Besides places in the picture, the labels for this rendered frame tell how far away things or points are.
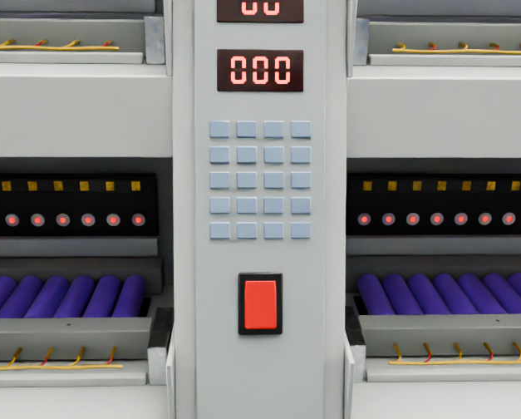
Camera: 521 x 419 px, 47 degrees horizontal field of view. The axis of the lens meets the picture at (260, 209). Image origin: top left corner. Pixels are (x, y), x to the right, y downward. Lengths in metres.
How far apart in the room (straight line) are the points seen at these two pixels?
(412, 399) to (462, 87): 0.19
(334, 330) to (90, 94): 0.18
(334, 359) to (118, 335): 0.15
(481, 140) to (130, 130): 0.20
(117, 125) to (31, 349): 0.17
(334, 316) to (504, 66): 0.19
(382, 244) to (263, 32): 0.25
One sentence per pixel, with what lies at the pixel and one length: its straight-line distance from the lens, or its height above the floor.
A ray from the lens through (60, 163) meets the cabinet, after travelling 0.55.
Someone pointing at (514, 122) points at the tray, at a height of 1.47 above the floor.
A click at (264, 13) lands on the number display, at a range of 0.33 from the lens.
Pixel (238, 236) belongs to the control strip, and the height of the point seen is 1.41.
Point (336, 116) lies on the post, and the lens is 0.33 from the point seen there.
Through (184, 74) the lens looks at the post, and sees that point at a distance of 0.33.
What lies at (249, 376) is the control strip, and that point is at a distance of 0.34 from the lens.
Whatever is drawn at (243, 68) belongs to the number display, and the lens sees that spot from 0.32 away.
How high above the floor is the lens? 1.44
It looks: 3 degrees down
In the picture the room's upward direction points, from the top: straight up
